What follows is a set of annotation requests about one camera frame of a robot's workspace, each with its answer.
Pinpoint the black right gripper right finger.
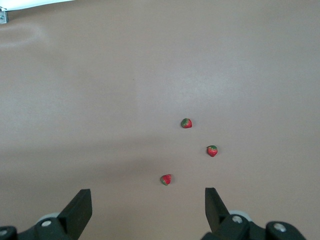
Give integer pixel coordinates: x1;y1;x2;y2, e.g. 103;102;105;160
199;187;268;240

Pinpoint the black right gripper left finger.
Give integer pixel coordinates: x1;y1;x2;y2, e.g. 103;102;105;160
18;189;93;240

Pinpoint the red toy strawberry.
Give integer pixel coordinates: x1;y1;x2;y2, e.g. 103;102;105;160
180;117;194;130
206;145;219;158
160;173;172;187

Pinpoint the brown table cover mat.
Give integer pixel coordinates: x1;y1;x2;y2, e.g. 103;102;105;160
0;0;320;240

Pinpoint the silver metal table bracket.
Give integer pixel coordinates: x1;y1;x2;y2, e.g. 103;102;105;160
0;6;10;25

